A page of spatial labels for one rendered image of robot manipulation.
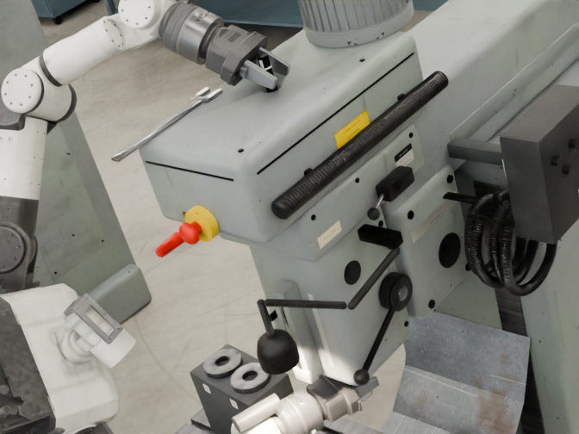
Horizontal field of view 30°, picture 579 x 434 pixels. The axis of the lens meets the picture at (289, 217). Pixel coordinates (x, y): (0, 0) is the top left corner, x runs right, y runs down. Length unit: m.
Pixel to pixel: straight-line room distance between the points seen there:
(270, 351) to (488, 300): 0.66
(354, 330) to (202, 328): 2.78
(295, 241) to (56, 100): 0.50
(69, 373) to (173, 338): 2.82
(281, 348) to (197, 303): 3.00
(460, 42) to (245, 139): 0.63
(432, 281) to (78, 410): 0.71
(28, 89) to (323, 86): 0.51
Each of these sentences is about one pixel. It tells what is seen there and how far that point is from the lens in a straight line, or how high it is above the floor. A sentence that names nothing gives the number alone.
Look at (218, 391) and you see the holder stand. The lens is 2.43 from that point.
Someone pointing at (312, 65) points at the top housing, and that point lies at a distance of 1.88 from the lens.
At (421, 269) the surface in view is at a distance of 2.05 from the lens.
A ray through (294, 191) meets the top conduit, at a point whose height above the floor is 1.80.
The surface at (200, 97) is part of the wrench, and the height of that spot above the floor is 1.90.
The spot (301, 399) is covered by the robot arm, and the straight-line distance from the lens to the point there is 2.10.
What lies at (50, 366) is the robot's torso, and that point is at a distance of 1.88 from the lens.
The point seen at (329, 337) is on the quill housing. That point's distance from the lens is 1.97.
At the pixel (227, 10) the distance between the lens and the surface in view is 7.59.
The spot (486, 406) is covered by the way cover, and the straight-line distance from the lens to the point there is 2.46.
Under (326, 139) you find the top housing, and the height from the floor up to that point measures 1.83.
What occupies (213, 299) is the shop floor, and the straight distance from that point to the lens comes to 4.86.
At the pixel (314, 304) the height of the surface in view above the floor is 1.58.
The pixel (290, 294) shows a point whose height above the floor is 1.54.
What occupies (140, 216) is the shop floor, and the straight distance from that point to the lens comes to 5.75.
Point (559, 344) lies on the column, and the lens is 2.35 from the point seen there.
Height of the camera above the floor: 2.60
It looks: 29 degrees down
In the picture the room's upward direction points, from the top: 17 degrees counter-clockwise
